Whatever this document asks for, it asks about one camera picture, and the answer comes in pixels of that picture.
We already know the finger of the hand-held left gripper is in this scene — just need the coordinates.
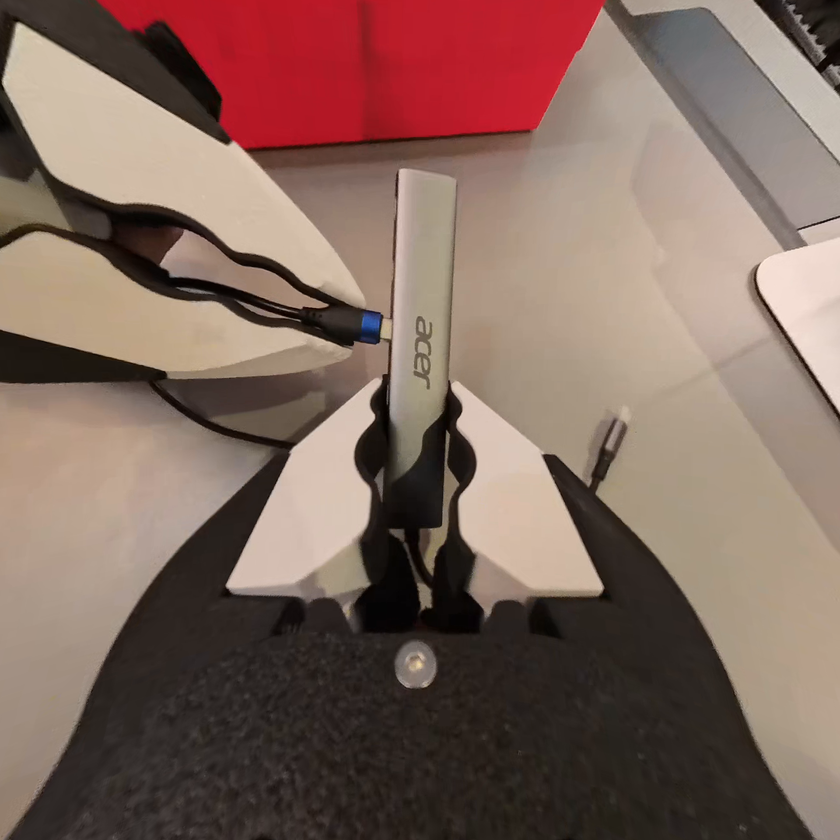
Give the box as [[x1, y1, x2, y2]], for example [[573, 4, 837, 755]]
[[0, 223, 358, 382], [0, 20, 368, 309]]

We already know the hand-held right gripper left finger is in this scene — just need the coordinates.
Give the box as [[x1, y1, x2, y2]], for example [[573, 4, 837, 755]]
[[225, 377, 395, 631]]

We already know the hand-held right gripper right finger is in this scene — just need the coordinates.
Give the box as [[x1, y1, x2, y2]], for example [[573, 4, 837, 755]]
[[436, 381, 603, 631]]

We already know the black cable blue plug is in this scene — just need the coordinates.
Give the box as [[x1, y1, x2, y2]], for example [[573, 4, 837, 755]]
[[150, 276, 395, 452]]

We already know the silver USB hub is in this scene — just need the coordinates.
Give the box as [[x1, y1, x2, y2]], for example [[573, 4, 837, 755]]
[[381, 167, 632, 585]]

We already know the grey desk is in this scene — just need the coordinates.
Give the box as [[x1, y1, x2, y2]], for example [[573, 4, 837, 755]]
[[0, 13, 840, 840]]

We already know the red plastic bin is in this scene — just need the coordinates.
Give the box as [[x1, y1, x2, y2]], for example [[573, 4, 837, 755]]
[[97, 0, 606, 151]]

